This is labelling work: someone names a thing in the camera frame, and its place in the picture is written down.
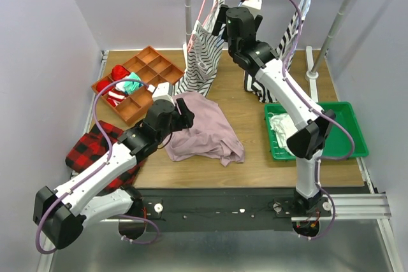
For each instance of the red black plaid shirt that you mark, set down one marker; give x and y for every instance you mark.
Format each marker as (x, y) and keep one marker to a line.
(88, 149)

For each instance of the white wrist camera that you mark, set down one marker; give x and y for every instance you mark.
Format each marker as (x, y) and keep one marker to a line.
(254, 6)
(163, 91)

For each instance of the grey rack pole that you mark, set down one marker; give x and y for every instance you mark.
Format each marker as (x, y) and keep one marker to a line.
(188, 23)
(331, 34)

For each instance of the grey left rack pole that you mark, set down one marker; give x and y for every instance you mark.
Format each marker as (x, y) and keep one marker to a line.
(188, 23)

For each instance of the aluminium frame rail left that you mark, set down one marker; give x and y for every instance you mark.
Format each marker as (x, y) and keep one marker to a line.
(46, 255)

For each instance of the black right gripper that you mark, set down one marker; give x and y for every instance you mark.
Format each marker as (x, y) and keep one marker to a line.
(221, 18)

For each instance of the blue wire hanger right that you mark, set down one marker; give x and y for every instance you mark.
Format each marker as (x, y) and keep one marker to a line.
(295, 27)

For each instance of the white rack base rail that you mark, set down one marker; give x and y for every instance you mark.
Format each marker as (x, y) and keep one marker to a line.
(310, 76)

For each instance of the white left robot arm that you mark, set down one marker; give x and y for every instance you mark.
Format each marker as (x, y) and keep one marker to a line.
(61, 214)

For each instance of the red sock rolled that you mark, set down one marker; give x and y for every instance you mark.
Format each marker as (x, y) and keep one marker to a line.
(119, 72)
(104, 86)

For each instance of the mauve tank top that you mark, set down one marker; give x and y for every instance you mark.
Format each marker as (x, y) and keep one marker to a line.
(210, 136)

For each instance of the thin striped white tank top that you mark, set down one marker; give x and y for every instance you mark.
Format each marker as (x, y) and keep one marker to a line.
(203, 55)

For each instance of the red sock rolled back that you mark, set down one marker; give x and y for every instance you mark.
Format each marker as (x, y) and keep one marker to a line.
(119, 72)

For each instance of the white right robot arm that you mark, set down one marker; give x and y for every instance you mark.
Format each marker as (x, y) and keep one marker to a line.
(312, 123)

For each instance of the red white striped sock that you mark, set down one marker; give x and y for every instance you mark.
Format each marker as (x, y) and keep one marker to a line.
(114, 98)

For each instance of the red sock rolled front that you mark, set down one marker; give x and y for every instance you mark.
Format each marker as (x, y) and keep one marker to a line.
(104, 86)

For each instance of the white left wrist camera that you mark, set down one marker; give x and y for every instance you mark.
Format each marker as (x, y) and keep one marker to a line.
(163, 91)

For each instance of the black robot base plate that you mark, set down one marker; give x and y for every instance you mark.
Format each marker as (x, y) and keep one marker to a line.
(230, 209)

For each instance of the teal and white sock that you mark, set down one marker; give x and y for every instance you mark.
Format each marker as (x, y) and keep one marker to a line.
(128, 87)

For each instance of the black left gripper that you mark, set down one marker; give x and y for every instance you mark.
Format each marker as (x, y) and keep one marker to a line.
(183, 114)

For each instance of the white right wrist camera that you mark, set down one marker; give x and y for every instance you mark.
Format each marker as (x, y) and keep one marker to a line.
(254, 6)

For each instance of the grey right rack pole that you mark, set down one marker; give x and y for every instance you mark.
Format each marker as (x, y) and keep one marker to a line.
(331, 34)

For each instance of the green plastic tray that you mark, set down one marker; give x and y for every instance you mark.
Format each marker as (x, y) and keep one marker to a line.
(337, 144)

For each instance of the white garment in tray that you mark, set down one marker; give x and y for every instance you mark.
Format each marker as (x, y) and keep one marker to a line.
(284, 128)

